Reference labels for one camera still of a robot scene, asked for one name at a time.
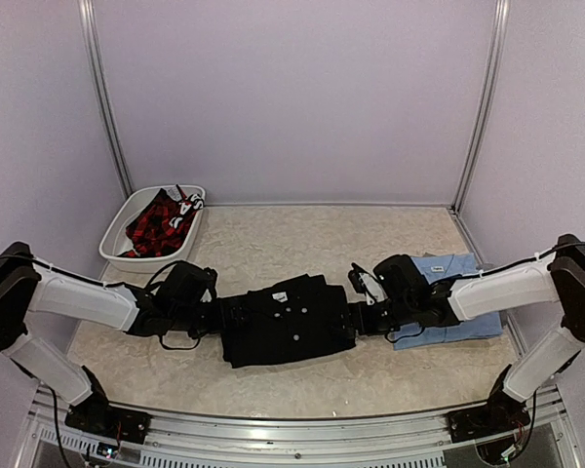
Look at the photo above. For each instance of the left aluminium corner post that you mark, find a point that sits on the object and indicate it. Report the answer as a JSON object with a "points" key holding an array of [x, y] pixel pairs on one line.
{"points": [[90, 34]]}

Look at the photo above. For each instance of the aluminium corner post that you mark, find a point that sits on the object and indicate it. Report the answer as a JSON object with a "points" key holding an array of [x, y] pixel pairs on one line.
{"points": [[493, 64], [90, 34]]}

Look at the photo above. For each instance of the black long sleeve shirt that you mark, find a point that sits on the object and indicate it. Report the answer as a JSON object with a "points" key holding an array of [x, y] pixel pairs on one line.
{"points": [[295, 320]]}

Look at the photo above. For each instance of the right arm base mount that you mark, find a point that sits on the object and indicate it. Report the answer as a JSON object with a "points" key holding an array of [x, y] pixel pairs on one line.
{"points": [[500, 413]]}

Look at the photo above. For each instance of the right aluminium corner post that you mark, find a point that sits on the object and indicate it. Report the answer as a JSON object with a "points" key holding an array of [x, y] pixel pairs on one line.
{"points": [[493, 64]]}

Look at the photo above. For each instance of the white plastic bin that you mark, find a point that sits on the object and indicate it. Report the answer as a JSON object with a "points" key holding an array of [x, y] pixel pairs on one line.
{"points": [[115, 241]]}

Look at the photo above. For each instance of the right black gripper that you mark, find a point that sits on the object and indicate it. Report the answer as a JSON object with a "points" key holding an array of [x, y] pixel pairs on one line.
{"points": [[365, 327]]}

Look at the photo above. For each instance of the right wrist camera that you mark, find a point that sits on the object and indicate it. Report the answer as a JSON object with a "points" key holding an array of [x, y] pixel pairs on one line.
{"points": [[365, 283]]}

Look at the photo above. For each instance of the red black plaid shirt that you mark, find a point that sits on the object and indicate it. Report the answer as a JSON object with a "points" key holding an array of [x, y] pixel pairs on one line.
{"points": [[161, 228]]}

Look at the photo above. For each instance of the aluminium front rail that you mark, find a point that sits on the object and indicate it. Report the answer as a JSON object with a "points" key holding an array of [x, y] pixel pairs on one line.
{"points": [[414, 439]]}

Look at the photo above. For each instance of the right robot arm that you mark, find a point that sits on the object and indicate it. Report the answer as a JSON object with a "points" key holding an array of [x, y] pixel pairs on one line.
{"points": [[554, 276]]}

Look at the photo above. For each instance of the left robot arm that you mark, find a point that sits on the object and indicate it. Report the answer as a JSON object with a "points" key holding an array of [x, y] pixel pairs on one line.
{"points": [[30, 285]]}

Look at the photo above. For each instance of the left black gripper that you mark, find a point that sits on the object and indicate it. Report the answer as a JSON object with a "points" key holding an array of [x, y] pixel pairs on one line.
{"points": [[217, 322]]}

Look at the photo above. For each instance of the light blue folded shirt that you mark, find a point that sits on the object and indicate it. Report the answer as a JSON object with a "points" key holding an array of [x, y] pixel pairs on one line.
{"points": [[435, 268]]}

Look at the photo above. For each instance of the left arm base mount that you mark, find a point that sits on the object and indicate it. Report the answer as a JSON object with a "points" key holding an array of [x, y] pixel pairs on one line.
{"points": [[97, 416]]}

